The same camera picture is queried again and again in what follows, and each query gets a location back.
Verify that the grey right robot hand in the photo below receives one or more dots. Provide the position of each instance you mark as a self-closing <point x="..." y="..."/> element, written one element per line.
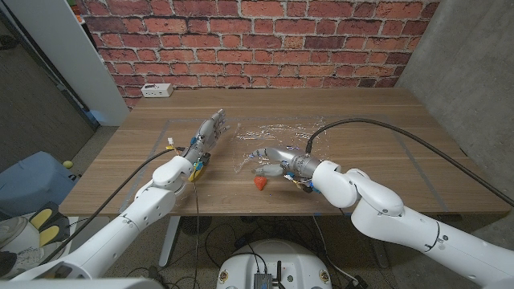
<point x="293" y="158"/>

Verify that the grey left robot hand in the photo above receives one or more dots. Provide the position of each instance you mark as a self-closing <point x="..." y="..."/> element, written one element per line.
<point x="206" y="134"/>

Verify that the clear plastic wrap sheet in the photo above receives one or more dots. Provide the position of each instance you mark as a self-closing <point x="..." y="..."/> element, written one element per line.
<point x="273" y="136"/>

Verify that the red toy strawberry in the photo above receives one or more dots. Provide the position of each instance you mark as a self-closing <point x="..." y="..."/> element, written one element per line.
<point x="260" y="183"/>

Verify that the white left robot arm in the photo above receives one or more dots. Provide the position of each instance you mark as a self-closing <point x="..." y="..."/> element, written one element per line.
<point x="120" y="233"/>

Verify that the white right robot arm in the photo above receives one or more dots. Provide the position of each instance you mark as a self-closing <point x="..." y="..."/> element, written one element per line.
<point x="401" y="229"/>

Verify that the yellow toy banana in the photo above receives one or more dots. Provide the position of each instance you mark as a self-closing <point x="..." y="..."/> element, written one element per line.
<point x="197" y="175"/>

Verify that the white power outlet box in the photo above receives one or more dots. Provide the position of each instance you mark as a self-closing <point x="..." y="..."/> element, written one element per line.
<point x="156" y="90"/>

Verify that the black round floor disc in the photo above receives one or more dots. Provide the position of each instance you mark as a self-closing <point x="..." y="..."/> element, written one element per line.
<point x="194" y="225"/>

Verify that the white robot torso base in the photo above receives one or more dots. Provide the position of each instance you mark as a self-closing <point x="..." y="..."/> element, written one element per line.
<point x="273" y="261"/>

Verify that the red brick print backdrop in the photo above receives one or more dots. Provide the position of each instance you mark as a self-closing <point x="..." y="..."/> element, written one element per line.
<point x="257" y="40"/>

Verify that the metal table leg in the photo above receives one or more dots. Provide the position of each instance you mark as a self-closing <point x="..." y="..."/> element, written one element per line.
<point x="379" y="257"/>
<point x="168" y="241"/>

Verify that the grey box on torso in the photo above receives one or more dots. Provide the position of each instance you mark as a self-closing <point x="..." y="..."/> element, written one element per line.
<point x="263" y="282"/>

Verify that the small yellow-green ball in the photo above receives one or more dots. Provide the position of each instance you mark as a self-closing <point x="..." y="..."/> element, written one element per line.
<point x="67" y="164"/>

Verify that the white flat board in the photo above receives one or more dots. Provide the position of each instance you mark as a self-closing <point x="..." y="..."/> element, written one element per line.
<point x="86" y="225"/>

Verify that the white upright panel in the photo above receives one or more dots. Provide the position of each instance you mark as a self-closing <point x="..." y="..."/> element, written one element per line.
<point x="72" y="52"/>

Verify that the black table control panel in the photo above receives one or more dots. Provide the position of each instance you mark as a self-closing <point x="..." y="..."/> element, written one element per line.
<point x="449" y="218"/>

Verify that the blue plastic bin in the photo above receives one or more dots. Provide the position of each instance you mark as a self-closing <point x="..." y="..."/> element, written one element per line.
<point x="32" y="180"/>

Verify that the black and yellow glove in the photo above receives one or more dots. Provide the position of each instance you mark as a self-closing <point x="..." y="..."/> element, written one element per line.
<point x="44" y="225"/>

